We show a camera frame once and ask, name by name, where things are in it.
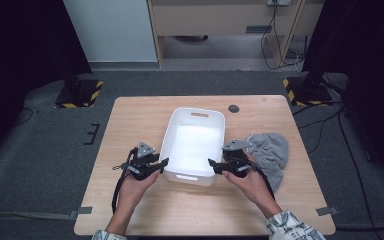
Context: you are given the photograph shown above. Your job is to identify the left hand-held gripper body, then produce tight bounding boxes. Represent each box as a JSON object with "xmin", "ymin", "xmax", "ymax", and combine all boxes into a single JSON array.
[{"xmin": 126, "ymin": 141, "xmax": 156, "ymax": 181}]

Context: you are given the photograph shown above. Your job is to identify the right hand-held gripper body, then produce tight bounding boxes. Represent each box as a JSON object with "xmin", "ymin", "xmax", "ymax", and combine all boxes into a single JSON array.
[{"xmin": 222, "ymin": 139, "xmax": 256, "ymax": 178}]

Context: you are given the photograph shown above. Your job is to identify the white plastic bin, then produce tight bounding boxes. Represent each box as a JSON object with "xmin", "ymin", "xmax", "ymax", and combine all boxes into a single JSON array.
[{"xmin": 159, "ymin": 106, "xmax": 227, "ymax": 187}]

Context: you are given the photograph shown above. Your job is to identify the grey shorts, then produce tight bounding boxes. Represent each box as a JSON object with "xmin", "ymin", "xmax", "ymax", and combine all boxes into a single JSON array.
[{"xmin": 244, "ymin": 132, "xmax": 289, "ymax": 194}]

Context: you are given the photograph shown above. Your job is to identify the person's left hand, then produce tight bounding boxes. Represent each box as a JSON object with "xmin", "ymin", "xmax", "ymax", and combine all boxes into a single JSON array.
[{"xmin": 118, "ymin": 169, "xmax": 163, "ymax": 209}]

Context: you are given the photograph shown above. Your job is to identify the person's right hand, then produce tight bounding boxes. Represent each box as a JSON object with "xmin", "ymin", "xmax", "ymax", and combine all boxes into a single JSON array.
[{"xmin": 222, "ymin": 152, "xmax": 274, "ymax": 206}]

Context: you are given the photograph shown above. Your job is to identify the black floor tape marks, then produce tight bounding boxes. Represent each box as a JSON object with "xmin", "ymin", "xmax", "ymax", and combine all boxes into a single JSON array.
[{"xmin": 83, "ymin": 123, "xmax": 101, "ymax": 146}]

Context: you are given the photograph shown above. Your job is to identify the black yellow striped stand base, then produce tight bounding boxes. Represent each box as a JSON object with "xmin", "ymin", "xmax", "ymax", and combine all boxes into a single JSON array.
[
  {"xmin": 54, "ymin": 79, "xmax": 104, "ymax": 109},
  {"xmin": 282, "ymin": 75, "xmax": 334, "ymax": 108}
]

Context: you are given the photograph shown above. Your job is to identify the grey floor strip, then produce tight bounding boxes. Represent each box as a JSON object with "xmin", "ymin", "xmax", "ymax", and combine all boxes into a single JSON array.
[{"xmin": 0, "ymin": 211, "xmax": 78, "ymax": 221}]

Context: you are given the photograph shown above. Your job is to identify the white panel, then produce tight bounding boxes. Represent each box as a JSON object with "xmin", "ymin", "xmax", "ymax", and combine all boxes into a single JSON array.
[{"xmin": 61, "ymin": 0, "xmax": 158, "ymax": 63}]

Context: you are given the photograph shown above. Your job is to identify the dark curtain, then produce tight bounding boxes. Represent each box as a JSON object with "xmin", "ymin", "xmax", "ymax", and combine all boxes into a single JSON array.
[
  {"xmin": 0, "ymin": 0, "xmax": 93, "ymax": 168},
  {"xmin": 301, "ymin": 0, "xmax": 384, "ymax": 188}
]

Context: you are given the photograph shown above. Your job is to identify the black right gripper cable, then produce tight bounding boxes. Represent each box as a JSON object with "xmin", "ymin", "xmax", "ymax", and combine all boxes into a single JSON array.
[{"xmin": 246, "ymin": 161, "xmax": 276, "ymax": 201}]

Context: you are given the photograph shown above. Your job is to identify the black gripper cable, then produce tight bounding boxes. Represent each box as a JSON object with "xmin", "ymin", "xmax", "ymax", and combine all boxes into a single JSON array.
[
  {"xmin": 246, "ymin": 161, "xmax": 276, "ymax": 201},
  {"xmin": 111, "ymin": 148, "xmax": 138, "ymax": 214}
]

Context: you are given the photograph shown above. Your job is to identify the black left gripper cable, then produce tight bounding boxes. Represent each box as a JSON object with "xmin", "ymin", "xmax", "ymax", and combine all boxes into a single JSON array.
[{"xmin": 111, "ymin": 148, "xmax": 138, "ymax": 214}]

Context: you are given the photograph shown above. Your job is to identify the thin looped black cable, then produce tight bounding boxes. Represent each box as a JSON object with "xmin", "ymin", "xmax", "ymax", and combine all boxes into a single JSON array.
[{"xmin": 13, "ymin": 106, "xmax": 39, "ymax": 127}]

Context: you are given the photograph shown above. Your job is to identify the long black floor cable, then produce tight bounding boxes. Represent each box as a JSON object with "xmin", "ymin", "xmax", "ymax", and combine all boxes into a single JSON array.
[{"xmin": 293, "ymin": 99, "xmax": 379, "ymax": 240}]

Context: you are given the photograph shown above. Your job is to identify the black power strip cable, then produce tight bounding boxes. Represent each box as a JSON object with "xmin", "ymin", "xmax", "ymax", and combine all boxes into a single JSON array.
[{"xmin": 260, "ymin": 0, "xmax": 306, "ymax": 71}]

